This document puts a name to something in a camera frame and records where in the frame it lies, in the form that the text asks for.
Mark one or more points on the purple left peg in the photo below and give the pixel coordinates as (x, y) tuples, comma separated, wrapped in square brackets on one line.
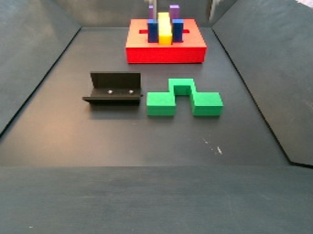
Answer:
[(153, 14)]

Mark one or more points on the green stepped block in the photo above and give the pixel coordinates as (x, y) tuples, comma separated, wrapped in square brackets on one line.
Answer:
[(205, 102)]

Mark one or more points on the yellow center block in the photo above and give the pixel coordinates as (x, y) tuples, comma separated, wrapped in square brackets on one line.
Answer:
[(165, 29)]

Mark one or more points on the black angled fixture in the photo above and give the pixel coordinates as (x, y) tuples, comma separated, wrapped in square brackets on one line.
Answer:
[(115, 87)]

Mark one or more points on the red base board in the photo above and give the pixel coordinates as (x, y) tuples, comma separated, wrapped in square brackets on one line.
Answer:
[(142, 52)]

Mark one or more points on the blue right peg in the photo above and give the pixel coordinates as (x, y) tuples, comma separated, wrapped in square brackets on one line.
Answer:
[(177, 30)]

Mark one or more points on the blue left peg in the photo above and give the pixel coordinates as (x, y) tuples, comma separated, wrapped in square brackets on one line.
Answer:
[(153, 31)]

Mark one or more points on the blue peg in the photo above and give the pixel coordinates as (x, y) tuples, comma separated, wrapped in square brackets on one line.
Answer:
[(153, 31), (177, 30)]

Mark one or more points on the purple right peg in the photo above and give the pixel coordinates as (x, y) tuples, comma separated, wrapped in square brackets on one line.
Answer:
[(174, 11)]

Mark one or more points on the purple peg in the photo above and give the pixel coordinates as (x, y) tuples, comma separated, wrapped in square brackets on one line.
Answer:
[(153, 14), (174, 11)]

